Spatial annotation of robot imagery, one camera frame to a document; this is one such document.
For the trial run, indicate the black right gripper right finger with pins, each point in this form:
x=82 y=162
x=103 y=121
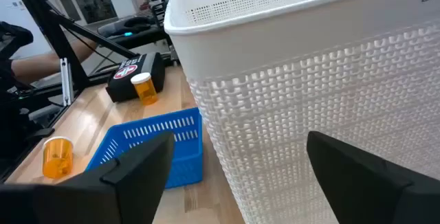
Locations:
x=361 y=189

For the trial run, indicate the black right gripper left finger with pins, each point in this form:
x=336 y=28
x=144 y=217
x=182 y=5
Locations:
x=137 y=182

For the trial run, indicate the orange pill bottle white cap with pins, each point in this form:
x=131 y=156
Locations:
x=57 y=158
x=146 y=91

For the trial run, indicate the person's forearm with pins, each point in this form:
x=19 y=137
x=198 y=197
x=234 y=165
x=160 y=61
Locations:
x=38 y=66

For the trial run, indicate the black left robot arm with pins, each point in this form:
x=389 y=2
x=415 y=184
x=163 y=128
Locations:
x=10 y=124

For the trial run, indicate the small blue plastic basket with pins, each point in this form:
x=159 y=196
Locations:
x=187 y=148

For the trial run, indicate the tall white woven plastic basket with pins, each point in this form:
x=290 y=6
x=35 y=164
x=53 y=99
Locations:
x=309 y=97

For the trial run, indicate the black first aid kit pouch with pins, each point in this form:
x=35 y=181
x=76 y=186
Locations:
x=120 y=86

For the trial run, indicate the black device with teal light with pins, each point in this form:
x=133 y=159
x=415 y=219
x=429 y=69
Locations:
x=130 y=24

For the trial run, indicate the grey door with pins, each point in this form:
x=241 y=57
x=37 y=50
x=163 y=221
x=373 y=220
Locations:
x=67 y=2

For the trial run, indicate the silver metal bracket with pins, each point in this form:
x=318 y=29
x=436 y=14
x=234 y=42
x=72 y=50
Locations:
x=66 y=83

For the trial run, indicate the black metal table frame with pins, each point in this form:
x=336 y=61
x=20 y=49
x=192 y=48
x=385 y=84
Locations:
x=43 y=18

